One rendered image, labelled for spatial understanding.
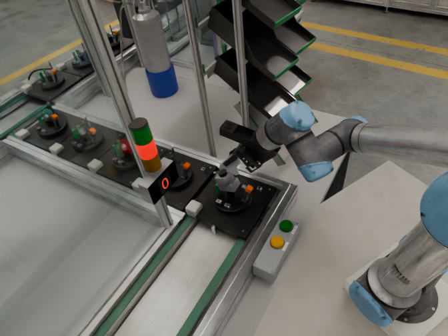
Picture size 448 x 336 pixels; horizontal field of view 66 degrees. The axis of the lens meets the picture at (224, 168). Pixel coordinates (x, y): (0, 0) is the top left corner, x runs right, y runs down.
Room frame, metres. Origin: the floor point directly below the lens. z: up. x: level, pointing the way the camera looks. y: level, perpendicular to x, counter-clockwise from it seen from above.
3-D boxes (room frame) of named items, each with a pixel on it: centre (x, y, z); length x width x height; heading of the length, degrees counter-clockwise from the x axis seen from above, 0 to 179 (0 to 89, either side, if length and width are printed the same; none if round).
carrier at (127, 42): (2.21, 0.60, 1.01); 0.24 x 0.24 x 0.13; 53
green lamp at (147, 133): (0.71, 0.20, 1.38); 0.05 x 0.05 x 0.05
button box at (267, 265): (0.60, -0.13, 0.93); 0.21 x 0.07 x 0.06; 143
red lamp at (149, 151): (0.71, 0.20, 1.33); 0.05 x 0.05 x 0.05
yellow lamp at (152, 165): (0.71, 0.20, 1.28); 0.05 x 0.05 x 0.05
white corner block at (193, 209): (0.77, 0.13, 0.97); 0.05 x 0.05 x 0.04; 53
